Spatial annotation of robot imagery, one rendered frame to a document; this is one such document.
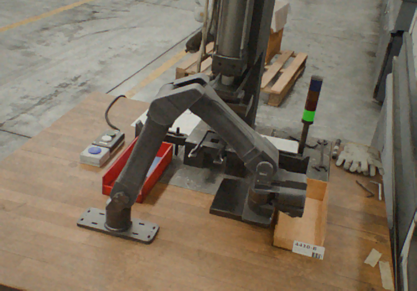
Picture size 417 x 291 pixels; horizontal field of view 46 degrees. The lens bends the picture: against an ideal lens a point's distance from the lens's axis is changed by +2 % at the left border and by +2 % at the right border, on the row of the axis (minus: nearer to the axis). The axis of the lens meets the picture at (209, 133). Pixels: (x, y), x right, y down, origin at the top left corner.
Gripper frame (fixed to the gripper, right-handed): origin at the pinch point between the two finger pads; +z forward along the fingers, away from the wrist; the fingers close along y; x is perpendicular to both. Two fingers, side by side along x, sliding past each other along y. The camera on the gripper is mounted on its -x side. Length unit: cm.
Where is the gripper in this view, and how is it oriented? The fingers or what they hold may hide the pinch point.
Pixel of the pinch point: (256, 217)
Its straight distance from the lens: 127.7
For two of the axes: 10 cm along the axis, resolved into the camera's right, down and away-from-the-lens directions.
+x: -9.7, -2.0, 1.5
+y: 2.5, -8.2, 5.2
